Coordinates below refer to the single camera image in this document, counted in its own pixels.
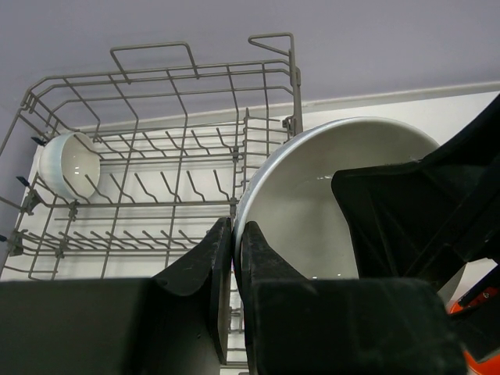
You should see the orange bowl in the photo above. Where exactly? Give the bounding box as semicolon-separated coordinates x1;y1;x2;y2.
449;298;499;374

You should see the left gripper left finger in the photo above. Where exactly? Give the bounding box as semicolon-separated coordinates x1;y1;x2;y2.
1;217;232;374

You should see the grey wire dish rack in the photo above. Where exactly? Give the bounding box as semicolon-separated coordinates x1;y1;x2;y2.
1;33;302;374

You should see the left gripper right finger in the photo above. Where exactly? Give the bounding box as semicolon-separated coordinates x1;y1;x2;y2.
239;222;467;374

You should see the white round bowl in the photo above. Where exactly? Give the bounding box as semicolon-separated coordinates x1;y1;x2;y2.
234;117;438;280
37;132;101;199

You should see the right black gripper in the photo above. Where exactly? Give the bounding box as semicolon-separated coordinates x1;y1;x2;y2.
331;101;499;363

